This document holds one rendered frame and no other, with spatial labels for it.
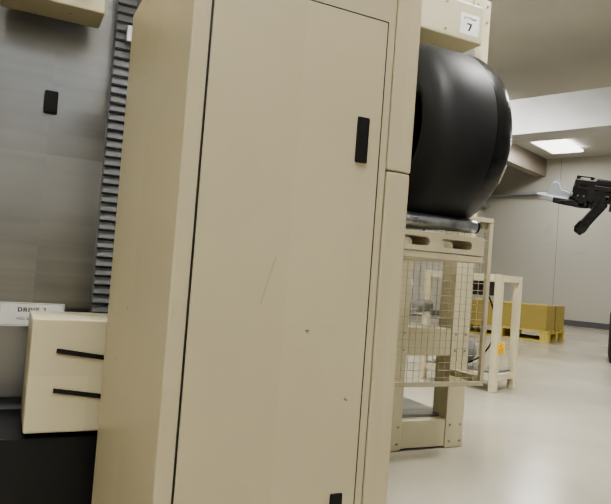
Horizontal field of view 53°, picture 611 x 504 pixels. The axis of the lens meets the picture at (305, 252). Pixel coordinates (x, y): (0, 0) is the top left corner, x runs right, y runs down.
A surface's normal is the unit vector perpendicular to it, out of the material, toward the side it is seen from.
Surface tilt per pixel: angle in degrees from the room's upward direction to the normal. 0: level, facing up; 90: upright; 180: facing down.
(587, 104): 90
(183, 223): 90
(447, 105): 85
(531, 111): 90
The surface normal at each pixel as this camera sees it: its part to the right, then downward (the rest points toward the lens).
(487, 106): 0.44, -0.18
